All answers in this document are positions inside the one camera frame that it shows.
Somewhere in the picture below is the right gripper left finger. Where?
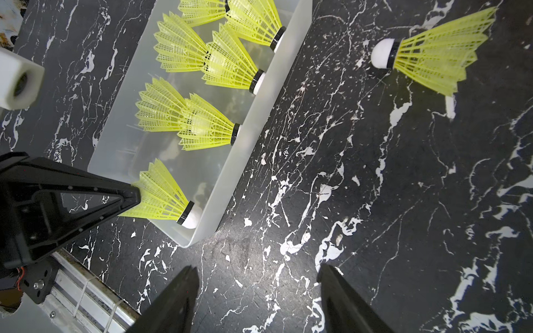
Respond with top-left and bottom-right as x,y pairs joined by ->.
126,266 -> 199,333

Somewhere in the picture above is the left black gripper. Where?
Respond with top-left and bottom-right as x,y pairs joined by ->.
1,152 -> 141,304

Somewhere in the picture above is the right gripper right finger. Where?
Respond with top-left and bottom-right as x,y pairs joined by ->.
317,264 -> 393,333

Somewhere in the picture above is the green shuttlecock five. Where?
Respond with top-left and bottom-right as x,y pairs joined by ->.
120,159 -> 203,229

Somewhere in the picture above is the green shuttlecock three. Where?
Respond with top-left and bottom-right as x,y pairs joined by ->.
135,78 -> 186,133

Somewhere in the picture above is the green shuttlecock eight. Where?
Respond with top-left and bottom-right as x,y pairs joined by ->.
178,94 -> 241,151

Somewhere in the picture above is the clear plastic storage box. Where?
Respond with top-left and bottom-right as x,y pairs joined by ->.
88,1 -> 312,248

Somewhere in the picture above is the green shuttlecock six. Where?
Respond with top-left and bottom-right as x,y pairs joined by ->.
154,12 -> 208,73

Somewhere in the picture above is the green shuttlecock seven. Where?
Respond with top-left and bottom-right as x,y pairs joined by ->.
202,24 -> 266,95

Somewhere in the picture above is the green shuttlecock two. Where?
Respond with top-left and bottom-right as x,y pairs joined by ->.
178,0 -> 230,27

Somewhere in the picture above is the green shuttlecock four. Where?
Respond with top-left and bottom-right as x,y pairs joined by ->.
371,6 -> 498,97

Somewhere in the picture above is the green shuttlecock one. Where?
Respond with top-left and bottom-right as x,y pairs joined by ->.
226,0 -> 287,53

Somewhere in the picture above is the aluminium front rail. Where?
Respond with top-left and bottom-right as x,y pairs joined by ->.
40,250 -> 140,332

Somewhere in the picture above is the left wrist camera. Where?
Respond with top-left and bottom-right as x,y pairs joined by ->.
1,48 -> 45,110

